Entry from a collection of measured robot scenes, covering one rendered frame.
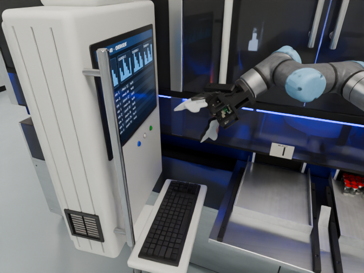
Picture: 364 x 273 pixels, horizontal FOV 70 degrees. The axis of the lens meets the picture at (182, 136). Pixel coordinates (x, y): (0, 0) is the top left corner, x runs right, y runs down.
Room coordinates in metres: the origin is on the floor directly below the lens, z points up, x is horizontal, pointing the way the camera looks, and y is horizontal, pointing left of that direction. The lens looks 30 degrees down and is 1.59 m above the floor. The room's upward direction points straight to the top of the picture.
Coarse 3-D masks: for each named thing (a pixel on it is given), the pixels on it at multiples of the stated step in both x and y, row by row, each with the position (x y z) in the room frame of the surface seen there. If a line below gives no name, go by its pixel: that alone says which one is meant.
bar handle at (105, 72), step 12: (108, 60) 0.53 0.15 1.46; (84, 72) 0.54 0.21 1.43; (96, 72) 0.54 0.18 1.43; (108, 72) 0.53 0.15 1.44; (108, 84) 0.53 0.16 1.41; (108, 96) 0.53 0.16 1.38; (108, 108) 0.53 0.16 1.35; (108, 120) 0.53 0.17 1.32; (120, 144) 0.53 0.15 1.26; (120, 156) 0.53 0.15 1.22; (120, 168) 0.53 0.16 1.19; (120, 180) 0.53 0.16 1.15; (120, 192) 0.53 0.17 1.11; (132, 228) 0.53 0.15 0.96; (132, 240) 0.53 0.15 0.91
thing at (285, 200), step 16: (256, 176) 0.88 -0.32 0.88; (272, 176) 0.88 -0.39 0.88; (288, 176) 0.88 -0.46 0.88; (304, 176) 0.88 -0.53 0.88; (240, 192) 0.77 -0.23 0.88; (256, 192) 0.77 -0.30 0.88; (272, 192) 0.77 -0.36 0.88; (288, 192) 0.77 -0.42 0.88; (304, 192) 0.77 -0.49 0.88; (240, 208) 0.66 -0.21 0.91; (256, 208) 0.69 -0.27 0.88; (272, 208) 0.69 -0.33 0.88; (288, 208) 0.69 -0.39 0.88; (304, 208) 0.69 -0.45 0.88; (288, 224) 0.60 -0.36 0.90; (304, 224) 0.59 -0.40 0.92
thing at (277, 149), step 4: (272, 144) 0.88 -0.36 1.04; (276, 144) 0.87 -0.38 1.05; (280, 144) 0.87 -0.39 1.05; (272, 148) 0.88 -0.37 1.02; (276, 148) 0.87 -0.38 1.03; (280, 148) 0.87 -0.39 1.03; (288, 148) 0.86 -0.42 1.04; (292, 148) 0.85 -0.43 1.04; (272, 152) 0.88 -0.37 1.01; (276, 152) 0.87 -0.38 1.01; (280, 152) 0.87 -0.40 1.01; (284, 152) 0.86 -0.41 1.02; (288, 152) 0.85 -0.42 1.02; (292, 152) 0.85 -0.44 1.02; (276, 156) 0.87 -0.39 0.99; (280, 156) 0.86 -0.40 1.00; (284, 156) 0.86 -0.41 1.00; (288, 156) 0.85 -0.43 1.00
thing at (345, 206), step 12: (336, 180) 0.85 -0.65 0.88; (336, 192) 0.77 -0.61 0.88; (336, 204) 0.68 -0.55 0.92; (348, 204) 0.71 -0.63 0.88; (360, 204) 0.71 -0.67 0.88; (336, 216) 0.63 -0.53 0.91; (348, 216) 0.65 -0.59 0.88; (360, 216) 0.65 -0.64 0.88; (336, 228) 0.59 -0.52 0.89; (348, 228) 0.60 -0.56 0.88; (360, 228) 0.60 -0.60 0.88; (348, 240) 0.54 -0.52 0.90; (360, 240) 0.53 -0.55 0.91
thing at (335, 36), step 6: (342, 0) 0.79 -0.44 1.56; (348, 0) 0.78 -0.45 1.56; (342, 6) 0.79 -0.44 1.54; (342, 12) 0.78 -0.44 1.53; (342, 18) 0.78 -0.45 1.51; (336, 24) 0.79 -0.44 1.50; (342, 24) 0.78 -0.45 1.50; (336, 30) 0.79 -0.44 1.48; (330, 36) 0.85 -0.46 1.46; (336, 36) 0.78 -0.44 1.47; (330, 42) 0.79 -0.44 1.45; (336, 42) 0.78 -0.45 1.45; (330, 48) 0.79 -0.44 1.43
